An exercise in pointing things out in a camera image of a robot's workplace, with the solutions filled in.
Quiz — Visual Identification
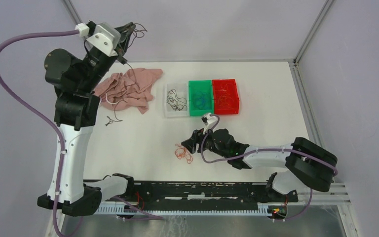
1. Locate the clear plastic bin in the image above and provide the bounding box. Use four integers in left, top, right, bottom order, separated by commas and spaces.
163, 83, 190, 118

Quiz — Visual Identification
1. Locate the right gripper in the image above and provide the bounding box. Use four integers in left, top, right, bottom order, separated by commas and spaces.
181, 124, 229, 159

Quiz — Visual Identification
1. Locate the brown cable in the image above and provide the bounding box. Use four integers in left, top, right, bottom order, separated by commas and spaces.
166, 86, 189, 113
104, 23, 148, 127

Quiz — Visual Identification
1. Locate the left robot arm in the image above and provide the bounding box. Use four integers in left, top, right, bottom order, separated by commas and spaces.
38, 21, 136, 217

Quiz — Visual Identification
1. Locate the red plastic bin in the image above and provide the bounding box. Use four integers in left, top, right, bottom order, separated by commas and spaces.
212, 79, 240, 115

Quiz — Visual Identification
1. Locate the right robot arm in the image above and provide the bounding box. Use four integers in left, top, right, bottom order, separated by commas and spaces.
181, 129, 338, 201

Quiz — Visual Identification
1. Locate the green plastic bin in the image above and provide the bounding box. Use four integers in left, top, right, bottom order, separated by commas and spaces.
188, 80, 215, 117

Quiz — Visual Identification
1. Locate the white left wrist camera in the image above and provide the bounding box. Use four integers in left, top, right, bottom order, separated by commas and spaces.
86, 22, 121, 57

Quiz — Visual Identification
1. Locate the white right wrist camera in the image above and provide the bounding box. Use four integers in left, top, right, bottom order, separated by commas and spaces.
201, 113, 220, 134

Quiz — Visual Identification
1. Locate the orange cable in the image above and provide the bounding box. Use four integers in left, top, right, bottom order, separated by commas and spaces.
174, 143, 194, 165
215, 82, 237, 110

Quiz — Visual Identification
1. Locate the blue cable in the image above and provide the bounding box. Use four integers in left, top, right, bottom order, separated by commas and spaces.
192, 90, 214, 111

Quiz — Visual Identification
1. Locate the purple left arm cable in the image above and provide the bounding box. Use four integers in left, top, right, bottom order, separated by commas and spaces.
0, 29, 164, 237

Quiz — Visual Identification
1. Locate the slotted cable duct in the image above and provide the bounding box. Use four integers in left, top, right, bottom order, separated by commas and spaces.
66, 204, 272, 217

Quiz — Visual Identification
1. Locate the pink cloth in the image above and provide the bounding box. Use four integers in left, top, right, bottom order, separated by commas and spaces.
94, 68, 163, 114

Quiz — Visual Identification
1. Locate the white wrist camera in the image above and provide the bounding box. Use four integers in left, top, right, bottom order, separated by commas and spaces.
86, 22, 121, 57
201, 113, 220, 134

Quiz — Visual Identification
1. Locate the aluminium frame rail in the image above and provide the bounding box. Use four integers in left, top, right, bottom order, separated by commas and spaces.
288, 59, 359, 237

